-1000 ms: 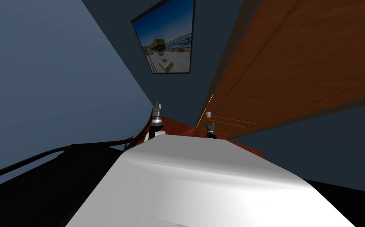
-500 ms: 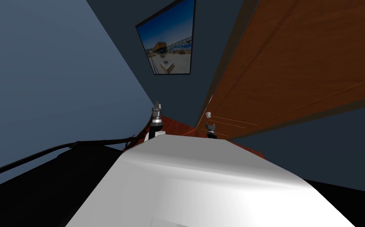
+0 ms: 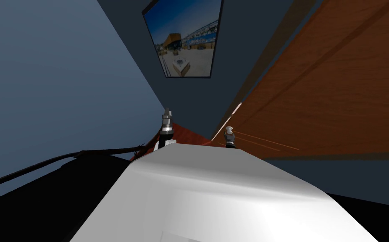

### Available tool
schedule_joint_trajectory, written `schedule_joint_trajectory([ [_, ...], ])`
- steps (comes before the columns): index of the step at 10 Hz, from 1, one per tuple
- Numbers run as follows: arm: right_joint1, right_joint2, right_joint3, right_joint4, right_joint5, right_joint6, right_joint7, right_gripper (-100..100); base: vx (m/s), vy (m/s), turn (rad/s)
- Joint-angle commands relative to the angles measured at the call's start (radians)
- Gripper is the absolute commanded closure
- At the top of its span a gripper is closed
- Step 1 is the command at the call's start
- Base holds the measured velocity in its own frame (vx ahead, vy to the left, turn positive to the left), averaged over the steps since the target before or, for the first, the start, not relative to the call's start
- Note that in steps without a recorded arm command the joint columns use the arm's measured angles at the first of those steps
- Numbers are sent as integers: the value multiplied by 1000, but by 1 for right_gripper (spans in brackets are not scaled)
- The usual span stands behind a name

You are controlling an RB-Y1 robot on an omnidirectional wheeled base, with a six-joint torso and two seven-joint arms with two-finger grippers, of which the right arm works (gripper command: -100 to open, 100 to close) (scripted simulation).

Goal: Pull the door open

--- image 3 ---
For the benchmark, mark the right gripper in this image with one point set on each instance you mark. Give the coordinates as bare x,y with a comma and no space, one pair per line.
229,137

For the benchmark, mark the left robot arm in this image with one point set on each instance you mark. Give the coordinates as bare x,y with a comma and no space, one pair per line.
46,205

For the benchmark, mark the brown wooden door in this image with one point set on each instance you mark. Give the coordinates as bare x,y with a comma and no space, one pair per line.
332,101

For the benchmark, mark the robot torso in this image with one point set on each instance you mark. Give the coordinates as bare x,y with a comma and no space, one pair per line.
214,201

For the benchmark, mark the framed street scene picture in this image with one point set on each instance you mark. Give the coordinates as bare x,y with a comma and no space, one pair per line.
187,40

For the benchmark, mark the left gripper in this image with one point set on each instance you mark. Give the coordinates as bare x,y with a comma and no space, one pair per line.
167,122

